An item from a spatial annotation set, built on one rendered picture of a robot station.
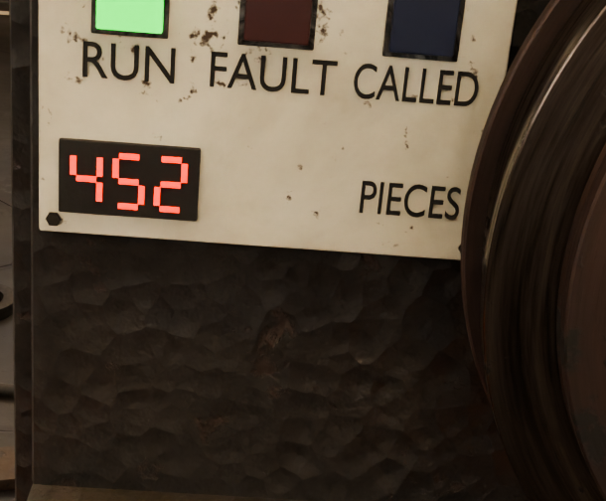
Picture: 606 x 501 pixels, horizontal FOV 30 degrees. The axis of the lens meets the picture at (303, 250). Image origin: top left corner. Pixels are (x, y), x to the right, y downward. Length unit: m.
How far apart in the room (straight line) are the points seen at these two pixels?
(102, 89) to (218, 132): 0.07
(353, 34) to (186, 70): 0.09
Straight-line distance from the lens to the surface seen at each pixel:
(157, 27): 0.63
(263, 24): 0.63
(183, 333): 0.72
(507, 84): 0.58
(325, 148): 0.65
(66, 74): 0.65
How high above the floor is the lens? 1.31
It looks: 22 degrees down
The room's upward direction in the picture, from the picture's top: 5 degrees clockwise
